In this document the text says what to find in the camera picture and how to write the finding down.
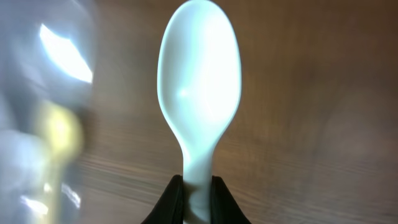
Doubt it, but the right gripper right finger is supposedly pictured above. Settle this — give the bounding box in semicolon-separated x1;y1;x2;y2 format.
210;176;251;224

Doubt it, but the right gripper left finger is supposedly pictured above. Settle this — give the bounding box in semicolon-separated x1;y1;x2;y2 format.
142;175;184;224

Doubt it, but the yellow plastic spoon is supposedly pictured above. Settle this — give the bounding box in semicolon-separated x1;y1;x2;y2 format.
36;100;83;224

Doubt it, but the white thick-handled spoon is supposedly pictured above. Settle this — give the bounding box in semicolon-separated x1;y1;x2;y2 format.
157;1;242;223

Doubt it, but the right clear plastic container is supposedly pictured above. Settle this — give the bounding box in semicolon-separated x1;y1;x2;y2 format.
1;0;98;223

